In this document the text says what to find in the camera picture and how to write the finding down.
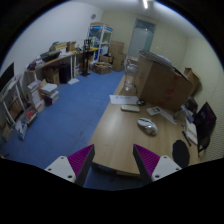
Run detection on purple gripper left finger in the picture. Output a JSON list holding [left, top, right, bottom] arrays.
[[46, 145, 95, 186]]

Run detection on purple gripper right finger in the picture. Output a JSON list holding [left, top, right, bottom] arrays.
[[133, 144, 181, 183]]

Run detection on white grey computer mouse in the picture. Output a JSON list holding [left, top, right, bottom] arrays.
[[137, 118, 158, 135]]

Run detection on round black mouse pad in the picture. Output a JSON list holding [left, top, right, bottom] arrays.
[[172, 140, 190, 168]]

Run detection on black pen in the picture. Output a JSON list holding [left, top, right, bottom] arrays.
[[182, 131, 191, 147]]

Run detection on white notebook papers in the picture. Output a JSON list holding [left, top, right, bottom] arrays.
[[186, 120, 198, 145]]

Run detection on white calculator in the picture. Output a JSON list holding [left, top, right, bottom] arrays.
[[146, 107, 161, 116]]

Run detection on white remote control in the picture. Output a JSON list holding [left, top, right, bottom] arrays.
[[121, 105, 140, 112]]

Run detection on black monitor screen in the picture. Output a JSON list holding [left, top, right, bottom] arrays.
[[194, 103, 217, 152]]

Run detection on white paper sheet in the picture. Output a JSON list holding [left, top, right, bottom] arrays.
[[110, 95, 138, 104]]

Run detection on stack of white books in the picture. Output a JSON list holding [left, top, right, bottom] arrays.
[[41, 83, 59, 106]]

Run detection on white shelf rack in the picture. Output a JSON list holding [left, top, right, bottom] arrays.
[[0, 76, 38, 128]]

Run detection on large brown cardboard box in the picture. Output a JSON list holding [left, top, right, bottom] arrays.
[[135, 50, 193, 111]]

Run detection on small open cardboard box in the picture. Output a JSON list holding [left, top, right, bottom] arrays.
[[184, 68, 200, 94]]

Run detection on black computer tower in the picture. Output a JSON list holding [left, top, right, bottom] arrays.
[[59, 64, 71, 84]]

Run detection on clear glass vase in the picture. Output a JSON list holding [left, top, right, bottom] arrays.
[[124, 58, 138, 91]]

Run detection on open cardboard box on floor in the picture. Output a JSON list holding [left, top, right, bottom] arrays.
[[93, 62, 112, 75]]

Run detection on stacked cardboard boxes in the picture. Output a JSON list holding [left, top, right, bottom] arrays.
[[109, 41, 126, 72]]

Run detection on black stand rack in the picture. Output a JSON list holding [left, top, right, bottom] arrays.
[[81, 38, 91, 76]]

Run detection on grey door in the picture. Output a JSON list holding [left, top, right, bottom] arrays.
[[128, 19, 156, 57]]

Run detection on white wall desk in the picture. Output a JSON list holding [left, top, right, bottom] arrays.
[[25, 52, 79, 83]]

